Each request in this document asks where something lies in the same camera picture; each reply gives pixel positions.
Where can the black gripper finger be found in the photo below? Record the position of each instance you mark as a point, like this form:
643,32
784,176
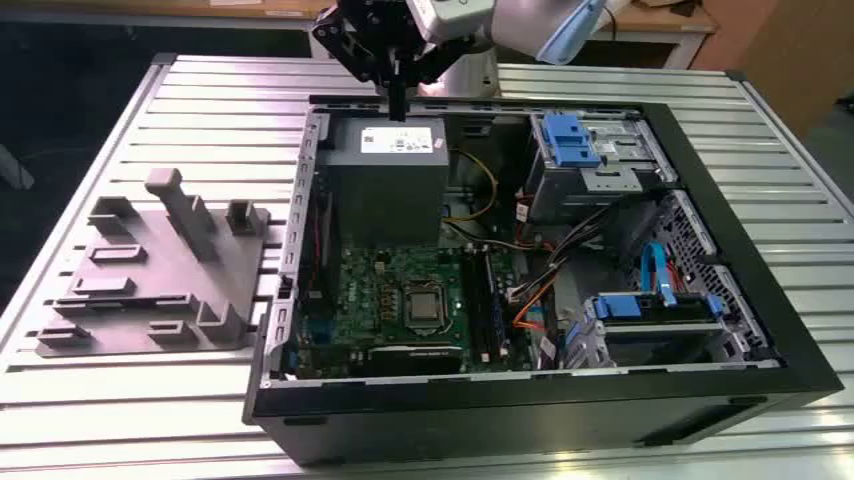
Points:
437,62
348,50

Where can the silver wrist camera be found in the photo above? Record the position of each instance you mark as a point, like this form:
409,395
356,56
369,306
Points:
448,22

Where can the grey parts rack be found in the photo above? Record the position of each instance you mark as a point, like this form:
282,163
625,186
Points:
168,280

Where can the metal locking lever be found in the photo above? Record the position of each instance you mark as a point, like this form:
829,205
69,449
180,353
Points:
446,307

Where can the black CPU socket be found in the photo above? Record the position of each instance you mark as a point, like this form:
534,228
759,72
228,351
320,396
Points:
422,331

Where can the blue board connector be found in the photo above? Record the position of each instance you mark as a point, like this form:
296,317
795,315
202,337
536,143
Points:
321,332

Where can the brown wooden cabinet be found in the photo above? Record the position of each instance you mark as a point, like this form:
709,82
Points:
788,50

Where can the black open PC case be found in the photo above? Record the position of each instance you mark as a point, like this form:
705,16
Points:
534,415

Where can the metal disk bay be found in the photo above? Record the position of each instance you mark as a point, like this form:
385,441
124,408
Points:
735,345

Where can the grey power supply unit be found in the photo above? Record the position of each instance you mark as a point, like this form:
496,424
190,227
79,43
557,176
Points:
388,200

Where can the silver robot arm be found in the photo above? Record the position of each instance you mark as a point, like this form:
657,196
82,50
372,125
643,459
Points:
468,75

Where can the blue drive latch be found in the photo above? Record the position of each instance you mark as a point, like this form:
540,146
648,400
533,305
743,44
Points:
571,145

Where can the metal drive cage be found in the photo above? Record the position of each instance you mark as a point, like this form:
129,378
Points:
568,195

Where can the hard disk in blue carrier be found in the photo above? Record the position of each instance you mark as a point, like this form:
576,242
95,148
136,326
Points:
617,306

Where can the black graphics card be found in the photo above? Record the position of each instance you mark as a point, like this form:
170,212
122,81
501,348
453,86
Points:
414,357

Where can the green motherboard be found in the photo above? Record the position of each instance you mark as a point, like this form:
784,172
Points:
361,300

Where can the silver CPU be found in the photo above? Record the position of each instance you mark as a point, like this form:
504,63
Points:
425,306

